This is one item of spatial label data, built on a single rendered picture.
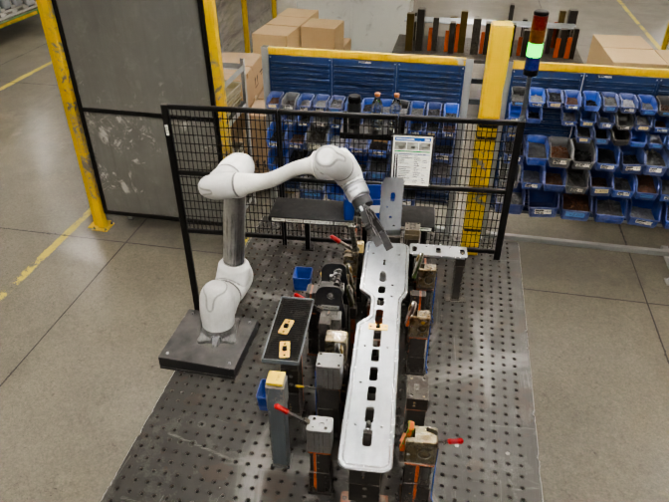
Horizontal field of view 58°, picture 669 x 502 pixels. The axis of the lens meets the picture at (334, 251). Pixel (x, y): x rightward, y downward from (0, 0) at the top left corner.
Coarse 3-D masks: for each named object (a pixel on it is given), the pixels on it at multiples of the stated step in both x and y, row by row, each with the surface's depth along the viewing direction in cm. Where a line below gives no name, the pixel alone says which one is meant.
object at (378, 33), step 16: (304, 0) 844; (320, 0) 840; (336, 0) 835; (352, 0) 832; (368, 0) 827; (384, 0) 823; (400, 0) 819; (320, 16) 852; (336, 16) 847; (352, 16) 844; (368, 16) 839; (384, 16) 835; (400, 16) 831; (352, 32) 856; (368, 32) 851; (384, 32) 846; (400, 32) 842; (352, 48) 867; (368, 48) 863; (384, 48) 859
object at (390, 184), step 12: (384, 180) 301; (396, 180) 300; (384, 192) 305; (396, 192) 304; (384, 204) 309; (396, 204) 308; (384, 216) 312; (396, 216) 312; (384, 228) 317; (396, 228) 316
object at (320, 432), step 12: (312, 420) 209; (324, 420) 209; (312, 432) 207; (324, 432) 206; (312, 444) 210; (324, 444) 210; (312, 456) 215; (324, 456) 214; (312, 468) 219; (324, 468) 218; (312, 480) 222; (324, 480) 221; (312, 492) 226; (324, 492) 225
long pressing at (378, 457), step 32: (384, 256) 302; (384, 320) 262; (352, 352) 246; (384, 352) 246; (352, 384) 231; (384, 384) 231; (352, 416) 219; (384, 416) 219; (352, 448) 207; (384, 448) 207
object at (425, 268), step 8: (424, 264) 290; (432, 264) 289; (424, 272) 286; (432, 272) 286; (416, 280) 291; (424, 280) 290; (432, 280) 289; (416, 288) 292; (424, 288) 292; (432, 288) 291; (432, 304) 301; (432, 312) 302; (432, 320) 305
